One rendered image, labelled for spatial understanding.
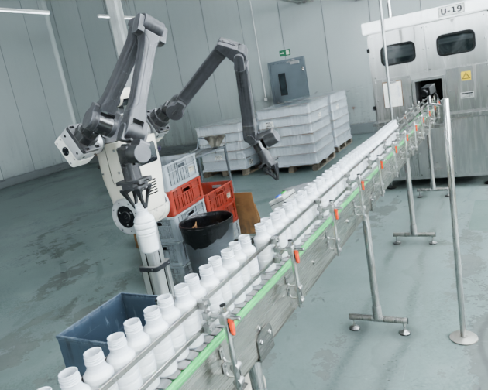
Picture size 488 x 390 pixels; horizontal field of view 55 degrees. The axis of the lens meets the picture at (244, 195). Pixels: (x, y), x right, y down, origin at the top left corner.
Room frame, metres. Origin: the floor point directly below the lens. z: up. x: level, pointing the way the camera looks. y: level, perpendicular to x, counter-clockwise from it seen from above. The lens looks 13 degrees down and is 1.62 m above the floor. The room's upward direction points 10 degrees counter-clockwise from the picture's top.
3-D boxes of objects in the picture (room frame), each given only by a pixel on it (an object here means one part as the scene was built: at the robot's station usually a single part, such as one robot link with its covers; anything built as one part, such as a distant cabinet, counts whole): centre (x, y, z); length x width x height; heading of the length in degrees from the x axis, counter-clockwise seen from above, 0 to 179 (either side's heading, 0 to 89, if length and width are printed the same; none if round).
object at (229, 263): (1.31, 0.08, 1.08); 0.06 x 0.06 x 0.17
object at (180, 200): (4.19, 0.68, 0.78); 0.61 x 0.41 x 0.22; 157
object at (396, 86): (5.78, -2.01, 1.22); 0.23 x 0.03 x 0.32; 60
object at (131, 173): (1.48, 0.34, 1.42); 0.10 x 0.07 x 0.07; 61
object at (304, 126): (8.71, -1.18, 0.59); 1.24 x 1.03 x 1.17; 152
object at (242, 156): (9.49, -0.03, 0.50); 1.23 x 1.05 x 1.00; 148
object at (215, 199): (4.84, 0.41, 0.55); 0.61 x 0.41 x 0.22; 153
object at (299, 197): (1.82, -0.21, 1.08); 0.06 x 0.06 x 0.17
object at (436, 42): (6.24, -2.76, 1.05); 1.60 x 1.40 x 2.10; 150
